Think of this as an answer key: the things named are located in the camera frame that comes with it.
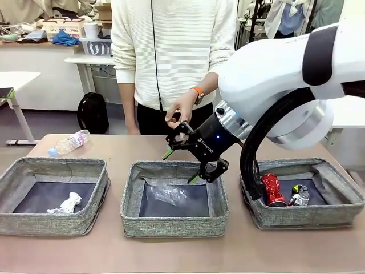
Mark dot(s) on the small white table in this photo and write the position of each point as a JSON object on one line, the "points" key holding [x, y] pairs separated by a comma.
{"points": [[91, 60]]}

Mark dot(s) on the white knit sweater torso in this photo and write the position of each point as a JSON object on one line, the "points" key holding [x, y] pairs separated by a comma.
{"points": [[182, 51]]}

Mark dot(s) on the clear plastic cup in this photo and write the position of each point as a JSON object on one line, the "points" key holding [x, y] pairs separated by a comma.
{"points": [[168, 195]]}

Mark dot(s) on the person's right hand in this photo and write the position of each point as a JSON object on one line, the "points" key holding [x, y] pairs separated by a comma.
{"points": [[133, 129]]}

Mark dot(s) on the white plastic crate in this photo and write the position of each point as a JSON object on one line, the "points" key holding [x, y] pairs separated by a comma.
{"points": [[65, 27]]}

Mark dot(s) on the cardboard box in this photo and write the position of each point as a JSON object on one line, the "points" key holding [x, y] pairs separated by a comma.
{"points": [[104, 12]]}

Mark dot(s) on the person's left forearm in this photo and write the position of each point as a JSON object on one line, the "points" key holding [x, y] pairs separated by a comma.
{"points": [[208, 82]]}

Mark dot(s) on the clear plastic storage box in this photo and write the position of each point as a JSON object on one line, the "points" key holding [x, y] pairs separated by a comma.
{"points": [[97, 47]]}

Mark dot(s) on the black trousers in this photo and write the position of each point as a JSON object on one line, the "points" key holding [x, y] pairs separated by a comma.
{"points": [[151, 120]]}

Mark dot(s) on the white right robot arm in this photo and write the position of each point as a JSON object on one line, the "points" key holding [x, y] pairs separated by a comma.
{"points": [[271, 71]]}

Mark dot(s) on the person's left hand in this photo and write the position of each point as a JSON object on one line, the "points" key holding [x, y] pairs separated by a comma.
{"points": [[182, 109]]}

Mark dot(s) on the bystander in grey top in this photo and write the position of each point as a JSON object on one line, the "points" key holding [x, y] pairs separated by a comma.
{"points": [[325, 11]]}

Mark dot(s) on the clear bottle with blue cap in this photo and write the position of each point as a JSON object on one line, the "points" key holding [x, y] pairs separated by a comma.
{"points": [[69, 142]]}

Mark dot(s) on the crushed red can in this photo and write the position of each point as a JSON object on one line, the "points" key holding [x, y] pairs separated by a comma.
{"points": [[273, 188]]}

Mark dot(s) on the orange wrist watch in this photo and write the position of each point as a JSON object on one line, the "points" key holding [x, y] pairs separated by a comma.
{"points": [[198, 95]]}

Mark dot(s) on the person's right forearm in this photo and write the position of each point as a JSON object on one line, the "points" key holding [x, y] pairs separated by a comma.
{"points": [[127, 102]]}

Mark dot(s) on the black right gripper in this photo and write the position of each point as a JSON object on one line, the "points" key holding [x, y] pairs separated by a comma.
{"points": [[214, 140]]}

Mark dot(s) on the black backpack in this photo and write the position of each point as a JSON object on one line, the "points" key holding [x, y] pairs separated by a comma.
{"points": [[92, 114]]}

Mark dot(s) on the black stand pole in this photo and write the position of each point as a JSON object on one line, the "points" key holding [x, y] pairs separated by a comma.
{"points": [[255, 23]]}

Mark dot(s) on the crushed silver can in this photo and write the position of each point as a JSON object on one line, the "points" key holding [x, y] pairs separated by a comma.
{"points": [[299, 195]]}

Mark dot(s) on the grey fabric basket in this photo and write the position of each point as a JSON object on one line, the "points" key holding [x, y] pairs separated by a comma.
{"points": [[299, 217], [174, 225], [57, 222]]}

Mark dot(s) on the blue cloth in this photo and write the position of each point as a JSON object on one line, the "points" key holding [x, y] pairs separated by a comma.
{"points": [[65, 39]]}

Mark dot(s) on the bystander in white jacket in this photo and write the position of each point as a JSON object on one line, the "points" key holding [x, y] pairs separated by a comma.
{"points": [[285, 20]]}

